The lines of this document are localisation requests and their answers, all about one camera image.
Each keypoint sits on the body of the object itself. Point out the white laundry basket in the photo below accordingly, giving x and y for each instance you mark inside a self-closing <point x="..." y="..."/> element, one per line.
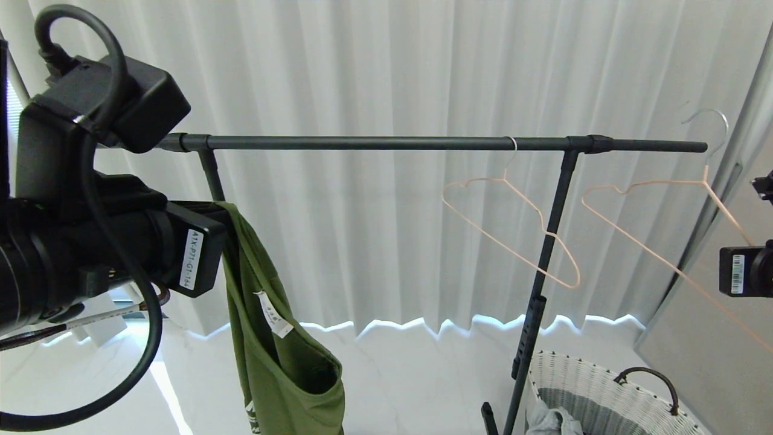
<point x="604" y="380"/>

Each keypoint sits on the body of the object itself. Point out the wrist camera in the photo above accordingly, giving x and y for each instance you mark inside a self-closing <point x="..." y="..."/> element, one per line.
<point x="764" y="187"/>
<point x="139" y="103"/>

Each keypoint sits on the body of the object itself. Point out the window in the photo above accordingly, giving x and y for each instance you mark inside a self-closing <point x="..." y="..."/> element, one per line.
<point x="14" y="103"/>

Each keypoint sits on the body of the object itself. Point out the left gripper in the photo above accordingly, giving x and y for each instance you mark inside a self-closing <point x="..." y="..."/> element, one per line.
<point x="121" y="248"/>

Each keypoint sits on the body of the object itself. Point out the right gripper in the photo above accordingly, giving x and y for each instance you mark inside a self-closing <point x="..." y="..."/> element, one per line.
<point x="749" y="272"/>

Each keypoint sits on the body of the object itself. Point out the pink clothes hanger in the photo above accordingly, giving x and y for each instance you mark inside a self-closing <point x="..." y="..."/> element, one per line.
<point x="504" y="179"/>
<point x="705" y="174"/>

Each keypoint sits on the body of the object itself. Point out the white curtain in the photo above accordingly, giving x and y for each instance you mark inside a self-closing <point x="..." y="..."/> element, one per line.
<point x="392" y="72"/>

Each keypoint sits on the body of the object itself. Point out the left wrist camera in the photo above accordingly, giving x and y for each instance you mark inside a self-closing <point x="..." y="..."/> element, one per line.
<point x="139" y="103"/>

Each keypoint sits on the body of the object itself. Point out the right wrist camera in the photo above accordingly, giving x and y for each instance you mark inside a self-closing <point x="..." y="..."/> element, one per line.
<point x="764" y="187"/>

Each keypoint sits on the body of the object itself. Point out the black clothes rack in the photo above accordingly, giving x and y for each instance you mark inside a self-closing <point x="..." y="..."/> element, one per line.
<point x="392" y="143"/>

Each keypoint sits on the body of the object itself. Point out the green long-sleeved shirt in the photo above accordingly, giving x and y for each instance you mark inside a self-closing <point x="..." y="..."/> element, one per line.
<point x="278" y="386"/>

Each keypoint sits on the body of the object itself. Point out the pale grey shorts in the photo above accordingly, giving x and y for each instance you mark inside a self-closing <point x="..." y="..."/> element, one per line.
<point x="552" y="423"/>

